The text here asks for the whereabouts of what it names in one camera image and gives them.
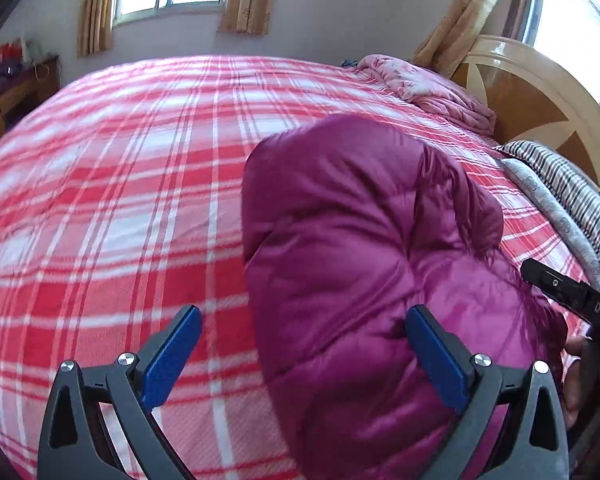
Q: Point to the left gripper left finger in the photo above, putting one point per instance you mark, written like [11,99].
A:
[75,442]

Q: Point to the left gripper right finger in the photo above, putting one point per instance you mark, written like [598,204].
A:
[532,440]

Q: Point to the magenta puffer down jacket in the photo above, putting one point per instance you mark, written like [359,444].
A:
[346,224]

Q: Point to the right hand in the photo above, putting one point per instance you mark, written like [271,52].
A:
[572,388]

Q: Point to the grey patterned pillow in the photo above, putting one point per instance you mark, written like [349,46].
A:
[541,197]

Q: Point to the striped pillow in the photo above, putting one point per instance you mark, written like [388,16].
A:
[573,189]

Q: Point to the red white plaid bedspread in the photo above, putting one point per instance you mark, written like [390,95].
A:
[119,203]

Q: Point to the wooden desk with drawers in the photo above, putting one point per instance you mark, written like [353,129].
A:
[24,93]

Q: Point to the cream wooden headboard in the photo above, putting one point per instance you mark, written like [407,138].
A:
[534,99]

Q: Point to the pink floral folded quilt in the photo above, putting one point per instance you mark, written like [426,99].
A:
[431,92]

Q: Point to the clutter pile on desk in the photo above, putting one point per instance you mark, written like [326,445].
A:
[17,56]

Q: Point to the left tan curtain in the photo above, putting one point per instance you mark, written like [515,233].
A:
[94,34]

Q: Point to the side window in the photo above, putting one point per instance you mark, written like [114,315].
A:
[567,32]

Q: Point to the side tan curtain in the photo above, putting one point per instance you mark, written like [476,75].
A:
[447,45]

